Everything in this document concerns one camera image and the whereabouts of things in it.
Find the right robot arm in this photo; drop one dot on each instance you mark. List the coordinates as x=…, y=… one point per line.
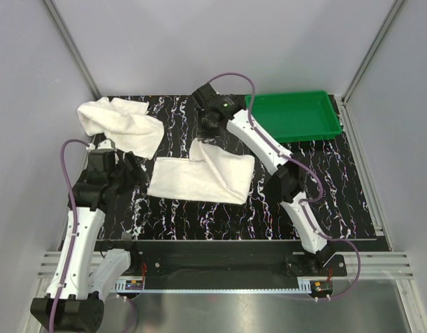
x=287, y=175

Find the white towel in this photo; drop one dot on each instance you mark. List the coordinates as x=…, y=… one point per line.
x=209, y=174
x=126, y=123

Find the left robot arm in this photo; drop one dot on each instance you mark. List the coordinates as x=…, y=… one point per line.
x=75, y=298

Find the right aluminium frame post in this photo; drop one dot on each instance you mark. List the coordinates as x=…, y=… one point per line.
x=391, y=16

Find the aluminium frame post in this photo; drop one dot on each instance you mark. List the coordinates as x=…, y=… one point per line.
x=67, y=38
x=391, y=16

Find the left aluminium frame post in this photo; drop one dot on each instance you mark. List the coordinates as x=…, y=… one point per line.
x=67, y=38

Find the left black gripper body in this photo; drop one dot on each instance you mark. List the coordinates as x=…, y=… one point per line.
x=127, y=170

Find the black marble pattern mat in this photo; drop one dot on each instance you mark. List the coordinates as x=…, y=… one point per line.
x=340, y=206

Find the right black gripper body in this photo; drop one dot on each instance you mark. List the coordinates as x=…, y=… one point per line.
x=206, y=126

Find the green plastic tray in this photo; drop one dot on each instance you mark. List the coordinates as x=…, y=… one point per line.
x=297, y=116

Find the white slotted cable duct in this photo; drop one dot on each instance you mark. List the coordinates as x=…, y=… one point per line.
x=128, y=286

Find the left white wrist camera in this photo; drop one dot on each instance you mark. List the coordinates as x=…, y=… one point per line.
x=106, y=144

